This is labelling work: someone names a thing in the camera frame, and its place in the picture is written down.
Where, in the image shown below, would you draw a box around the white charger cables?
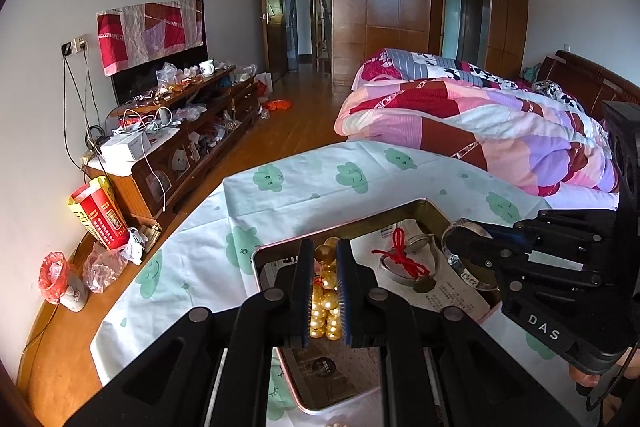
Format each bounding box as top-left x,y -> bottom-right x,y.
120,107 -> 173,132

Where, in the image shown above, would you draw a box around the gold pearl necklace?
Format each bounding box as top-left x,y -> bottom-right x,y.
309,237 -> 343,342

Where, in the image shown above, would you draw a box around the wooden television cabinet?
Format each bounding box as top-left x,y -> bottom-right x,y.
82,64 -> 261,228

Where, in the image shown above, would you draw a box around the silver bangle with red string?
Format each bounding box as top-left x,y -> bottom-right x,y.
371,227 -> 443,294

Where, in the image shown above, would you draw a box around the red and pink cover cloth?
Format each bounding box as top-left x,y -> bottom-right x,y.
96,0 -> 206,78

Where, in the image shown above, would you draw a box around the black cables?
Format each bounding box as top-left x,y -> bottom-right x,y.
62,52 -> 108,168

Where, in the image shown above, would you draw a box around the clear plastic bag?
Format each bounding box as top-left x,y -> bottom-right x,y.
82,242 -> 133,294

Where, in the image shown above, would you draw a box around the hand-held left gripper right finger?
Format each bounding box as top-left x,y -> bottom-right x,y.
336,238 -> 581,427

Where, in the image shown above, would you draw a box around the pink metal tin box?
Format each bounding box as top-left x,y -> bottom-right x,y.
250,197 -> 506,415

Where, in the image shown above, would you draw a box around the plain silver bangle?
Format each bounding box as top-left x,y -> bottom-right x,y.
441,218 -> 503,292

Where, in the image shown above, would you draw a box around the pink patchwork quilt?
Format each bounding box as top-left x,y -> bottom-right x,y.
334,48 -> 621,198

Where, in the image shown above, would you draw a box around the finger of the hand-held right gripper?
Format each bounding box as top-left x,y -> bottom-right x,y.
492,208 -> 620,258
446,227 -> 601,290

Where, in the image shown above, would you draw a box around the wall power outlet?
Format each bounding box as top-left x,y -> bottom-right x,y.
61,34 -> 87,56

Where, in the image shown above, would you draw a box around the white box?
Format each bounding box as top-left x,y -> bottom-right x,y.
100,133 -> 147,162

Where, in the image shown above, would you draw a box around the black television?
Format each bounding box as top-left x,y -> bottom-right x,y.
110,44 -> 208,105

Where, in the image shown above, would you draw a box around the brown wooden headboard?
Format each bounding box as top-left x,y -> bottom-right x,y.
537,50 -> 640,122

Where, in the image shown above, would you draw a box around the black and white pillow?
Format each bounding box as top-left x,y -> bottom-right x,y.
532,79 -> 586,112

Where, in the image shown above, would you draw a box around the wooden door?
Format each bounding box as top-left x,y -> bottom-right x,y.
263,0 -> 291,82

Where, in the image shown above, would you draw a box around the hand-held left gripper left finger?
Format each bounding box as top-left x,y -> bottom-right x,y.
65,237 -> 316,427

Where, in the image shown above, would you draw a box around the person's right hand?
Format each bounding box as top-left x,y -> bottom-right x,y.
570,364 -> 608,400

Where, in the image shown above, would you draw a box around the red and yellow bag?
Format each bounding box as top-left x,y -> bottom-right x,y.
68,176 -> 130,250

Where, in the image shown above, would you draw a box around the trash bin with red bag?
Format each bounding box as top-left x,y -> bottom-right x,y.
40,252 -> 90,313

